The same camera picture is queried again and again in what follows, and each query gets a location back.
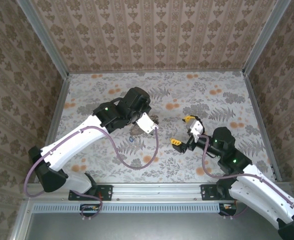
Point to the metal band with key rings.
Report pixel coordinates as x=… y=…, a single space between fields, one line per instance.
x=137 y=130

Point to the blue tagged key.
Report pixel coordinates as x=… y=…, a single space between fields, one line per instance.
x=131 y=139

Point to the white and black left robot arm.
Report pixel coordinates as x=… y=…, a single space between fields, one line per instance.
x=72 y=142

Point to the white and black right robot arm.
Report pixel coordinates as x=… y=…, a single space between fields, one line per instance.
x=257 y=192

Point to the black connector box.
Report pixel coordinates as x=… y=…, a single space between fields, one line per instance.
x=228 y=208
x=89 y=208

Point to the grey metal panel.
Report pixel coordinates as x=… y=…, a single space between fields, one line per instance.
x=157 y=227

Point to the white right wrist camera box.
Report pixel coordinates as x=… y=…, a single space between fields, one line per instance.
x=195 y=128

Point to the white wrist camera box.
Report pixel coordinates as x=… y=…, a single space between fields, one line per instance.
x=195 y=128
x=144 y=122

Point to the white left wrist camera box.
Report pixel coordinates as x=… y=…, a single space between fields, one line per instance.
x=144 y=122

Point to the aluminium side rail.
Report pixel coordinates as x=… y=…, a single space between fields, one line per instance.
x=55 y=120
x=258 y=112

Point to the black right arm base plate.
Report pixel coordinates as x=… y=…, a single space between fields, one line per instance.
x=209 y=192

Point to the aluminium front rail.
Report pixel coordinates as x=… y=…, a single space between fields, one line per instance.
x=157 y=191

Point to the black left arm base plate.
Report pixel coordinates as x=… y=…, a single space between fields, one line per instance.
x=104 y=192

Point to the aluminium frame post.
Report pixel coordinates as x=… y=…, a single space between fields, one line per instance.
x=47 y=40
x=264 y=37

